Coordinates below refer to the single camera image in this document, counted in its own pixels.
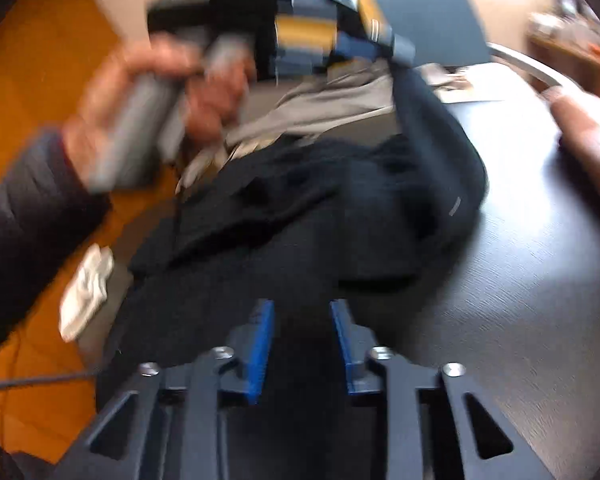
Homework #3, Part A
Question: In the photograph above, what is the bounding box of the dark navy knit sweater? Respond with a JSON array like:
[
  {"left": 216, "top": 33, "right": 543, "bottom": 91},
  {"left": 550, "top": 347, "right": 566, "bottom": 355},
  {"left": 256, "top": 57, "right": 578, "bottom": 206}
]
[{"left": 96, "top": 66, "right": 488, "bottom": 403}]

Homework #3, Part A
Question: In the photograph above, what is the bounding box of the left forearm dark sleeve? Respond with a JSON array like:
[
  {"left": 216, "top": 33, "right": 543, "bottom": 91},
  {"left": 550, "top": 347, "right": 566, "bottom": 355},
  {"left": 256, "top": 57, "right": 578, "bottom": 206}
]
[{"left": 0, "top": 130, "right": 110, "bottom": 347}]

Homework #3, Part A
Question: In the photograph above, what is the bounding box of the person's left hand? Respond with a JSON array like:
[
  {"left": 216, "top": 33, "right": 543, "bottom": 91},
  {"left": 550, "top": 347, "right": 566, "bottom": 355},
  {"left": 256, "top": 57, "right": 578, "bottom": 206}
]
[{"left": 62, "top": 34, "right": 256, "bottom": 193}]

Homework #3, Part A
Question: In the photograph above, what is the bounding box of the grey hoodie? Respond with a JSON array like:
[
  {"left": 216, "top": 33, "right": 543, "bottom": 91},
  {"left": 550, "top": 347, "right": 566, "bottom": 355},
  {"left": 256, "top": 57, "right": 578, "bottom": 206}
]
[{"left": 175, "top": 61, "right": 394, "bottom": 193}]

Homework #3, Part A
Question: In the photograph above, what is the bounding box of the grey yellow blue armchair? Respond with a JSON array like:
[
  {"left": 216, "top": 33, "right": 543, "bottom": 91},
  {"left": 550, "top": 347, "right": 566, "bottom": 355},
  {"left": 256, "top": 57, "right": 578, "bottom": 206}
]
[{"left": 375, "top": 0, "right": 580, "bottom": 90}]

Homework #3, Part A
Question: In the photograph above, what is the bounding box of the wooden wardrobe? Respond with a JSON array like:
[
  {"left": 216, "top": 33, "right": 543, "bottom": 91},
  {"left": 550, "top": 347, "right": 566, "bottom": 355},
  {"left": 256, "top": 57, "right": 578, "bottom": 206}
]
[{"left": 0, "top": 0, "right": 198, "bottom": 462}]

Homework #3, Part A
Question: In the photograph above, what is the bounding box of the white cloth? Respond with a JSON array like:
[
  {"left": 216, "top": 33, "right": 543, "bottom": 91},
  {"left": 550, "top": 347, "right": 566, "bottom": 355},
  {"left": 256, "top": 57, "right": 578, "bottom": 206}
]
[{"left": 58, "top": 244, "right": 114, "bottom": 342}]

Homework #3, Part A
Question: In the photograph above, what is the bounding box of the white printed cushion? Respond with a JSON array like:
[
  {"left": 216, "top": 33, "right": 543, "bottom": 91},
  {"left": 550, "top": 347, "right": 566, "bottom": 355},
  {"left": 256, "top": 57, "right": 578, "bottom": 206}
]
[{"left": 417, "top": 63, "right": 496, "bottom": 104}]

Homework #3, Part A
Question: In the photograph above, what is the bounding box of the wooden desk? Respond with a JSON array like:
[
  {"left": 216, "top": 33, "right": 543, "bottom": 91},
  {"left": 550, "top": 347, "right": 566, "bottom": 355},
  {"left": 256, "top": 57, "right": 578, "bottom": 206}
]
[{"left": 526, "top": 13, "right": 600, "bottom": 98}]

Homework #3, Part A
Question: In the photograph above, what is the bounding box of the pink knit sweater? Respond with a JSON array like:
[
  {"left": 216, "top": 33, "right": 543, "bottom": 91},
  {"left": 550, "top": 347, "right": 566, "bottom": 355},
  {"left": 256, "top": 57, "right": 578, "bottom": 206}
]
[{"left": 542, "top": 86, "right": 600, "bottom": 196}]

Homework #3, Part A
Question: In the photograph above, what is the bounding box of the black cable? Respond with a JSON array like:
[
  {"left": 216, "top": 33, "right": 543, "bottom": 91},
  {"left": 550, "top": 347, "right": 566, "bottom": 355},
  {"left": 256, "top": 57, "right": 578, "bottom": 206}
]
[{"left": 0, "top": 368, "right": 102, "bottom": 394}]

